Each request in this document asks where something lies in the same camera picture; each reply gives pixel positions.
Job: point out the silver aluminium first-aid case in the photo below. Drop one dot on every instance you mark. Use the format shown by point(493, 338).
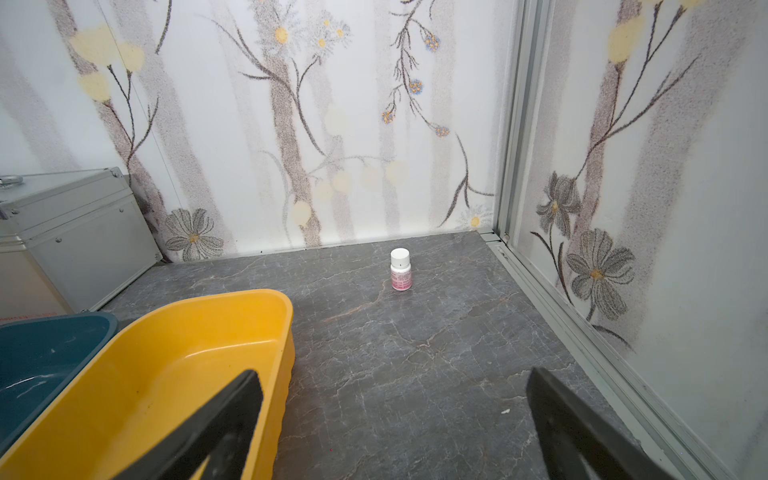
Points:
point(70, 242)

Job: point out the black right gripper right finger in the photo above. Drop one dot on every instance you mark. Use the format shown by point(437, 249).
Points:
point(575, 441)

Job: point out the right yellow plastic bin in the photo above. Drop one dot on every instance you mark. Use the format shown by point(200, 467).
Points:
point(153, 376)

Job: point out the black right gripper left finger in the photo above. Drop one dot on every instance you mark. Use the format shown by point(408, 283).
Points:
point(214, 441)

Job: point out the dark teal plastic bin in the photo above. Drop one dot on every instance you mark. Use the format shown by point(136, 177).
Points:
point(39, 358)

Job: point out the small white-capped pink bottle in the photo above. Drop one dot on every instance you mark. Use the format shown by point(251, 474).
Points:
point(400, 269)

